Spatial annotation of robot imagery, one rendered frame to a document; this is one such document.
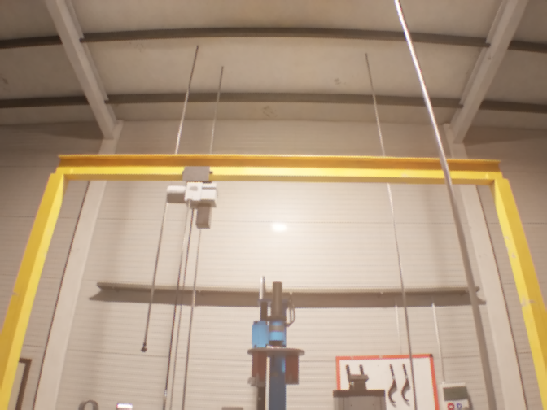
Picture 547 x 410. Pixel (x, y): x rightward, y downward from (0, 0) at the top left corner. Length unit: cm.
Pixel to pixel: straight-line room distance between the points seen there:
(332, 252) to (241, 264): 152
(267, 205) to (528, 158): 551
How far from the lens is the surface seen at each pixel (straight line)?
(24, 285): 444
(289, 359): 406
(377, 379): 612
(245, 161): 440
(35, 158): 892
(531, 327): 440
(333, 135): 777
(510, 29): 698
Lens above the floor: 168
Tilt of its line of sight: 30 degrees up
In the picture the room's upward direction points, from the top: 1 degrees clockwise
